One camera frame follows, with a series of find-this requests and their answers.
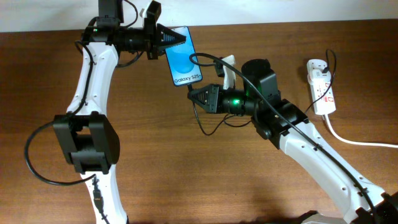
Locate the white power strip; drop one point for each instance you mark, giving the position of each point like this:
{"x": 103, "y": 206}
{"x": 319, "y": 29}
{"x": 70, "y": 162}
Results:
{"x": 320, "y": 86}

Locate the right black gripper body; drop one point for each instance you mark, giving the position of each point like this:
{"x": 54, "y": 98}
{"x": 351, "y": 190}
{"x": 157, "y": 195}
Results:
{"x": 237, "y": 101}

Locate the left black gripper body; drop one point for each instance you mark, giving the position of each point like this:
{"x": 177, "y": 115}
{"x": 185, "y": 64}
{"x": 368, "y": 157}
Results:
{"x": 150, "y": 33}

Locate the blue Galaxy smartphone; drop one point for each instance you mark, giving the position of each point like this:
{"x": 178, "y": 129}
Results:
{"x": 182, "y": 70}

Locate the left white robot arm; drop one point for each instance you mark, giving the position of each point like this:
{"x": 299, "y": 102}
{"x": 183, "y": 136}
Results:
{"x": 87, "y": 139}

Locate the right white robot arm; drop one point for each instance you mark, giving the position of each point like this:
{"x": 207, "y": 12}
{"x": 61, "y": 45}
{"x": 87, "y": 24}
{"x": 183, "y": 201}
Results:
{"x": 290, "y": 130}

